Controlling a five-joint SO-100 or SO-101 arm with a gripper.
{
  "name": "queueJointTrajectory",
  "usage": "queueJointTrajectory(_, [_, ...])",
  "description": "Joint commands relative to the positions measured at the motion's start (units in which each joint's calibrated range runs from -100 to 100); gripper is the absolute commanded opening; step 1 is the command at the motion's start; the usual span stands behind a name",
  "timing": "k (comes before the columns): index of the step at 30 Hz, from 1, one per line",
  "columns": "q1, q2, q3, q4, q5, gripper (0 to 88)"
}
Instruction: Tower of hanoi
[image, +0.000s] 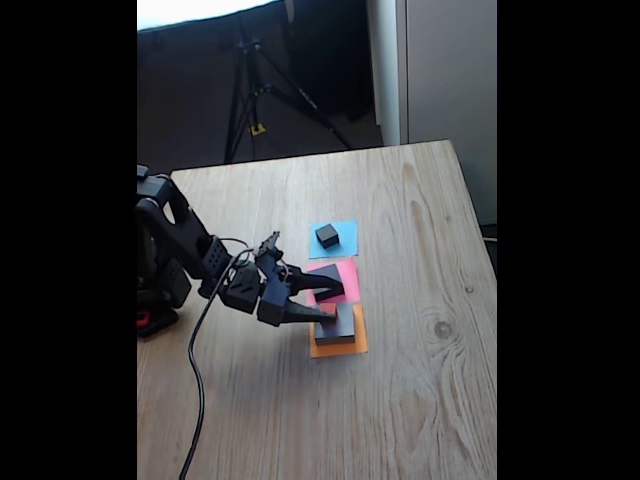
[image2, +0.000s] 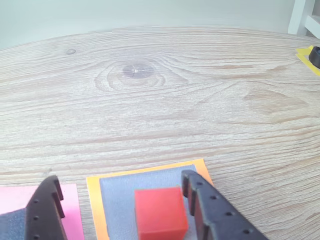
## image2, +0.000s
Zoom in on white shelf unit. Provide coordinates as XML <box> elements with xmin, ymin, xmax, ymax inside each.
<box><xmin>287</xmin><ymin>0</ymin><xmax>320</xmax><ymax>40</ymax></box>

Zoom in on medium dark foam block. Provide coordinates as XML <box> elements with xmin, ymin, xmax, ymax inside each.
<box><xmin>0</xmin><ymin>208</ymin><xmax>28</xmax><ymax>240</ymax></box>

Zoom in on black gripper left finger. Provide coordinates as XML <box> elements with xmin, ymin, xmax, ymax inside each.
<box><xmin>24</xmin><ymin>174</ymin><xmax>69</xmax><ymax>240</ymax></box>

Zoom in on large grey foam block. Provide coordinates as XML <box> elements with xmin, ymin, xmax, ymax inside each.
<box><xmin>99</xmin><ymin>163</ymin><xmax>201</xmax><ymax>240</ymax></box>

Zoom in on red cube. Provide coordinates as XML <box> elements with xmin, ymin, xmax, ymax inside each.
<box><xmin>134</xmin><ymin>186</ymin><xmax>190</xmax><ymax>240</ymax></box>

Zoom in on pink paper sheet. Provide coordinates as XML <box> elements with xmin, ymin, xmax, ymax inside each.
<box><xmin>0</xmin><ymin>183</ymin><xmax>85</xmax><ymax>240</ymax></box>

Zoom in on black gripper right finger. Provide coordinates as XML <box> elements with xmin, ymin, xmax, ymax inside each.
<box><xmin>181</xmin><ymin>170</ymin><xmax>270</xmax><ymax>240</ymax></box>

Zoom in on orange paper sheet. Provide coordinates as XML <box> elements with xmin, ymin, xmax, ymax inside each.
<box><xmin>85</xmin><ymin>158</ymin><xmax>215</xmax><ymax>240</ymax></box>

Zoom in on yellow tape square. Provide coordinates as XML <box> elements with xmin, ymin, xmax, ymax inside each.
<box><xmin>295</xmin><ymin>44</ymin><xmax>320</xmax><ymax>77</ymax></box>

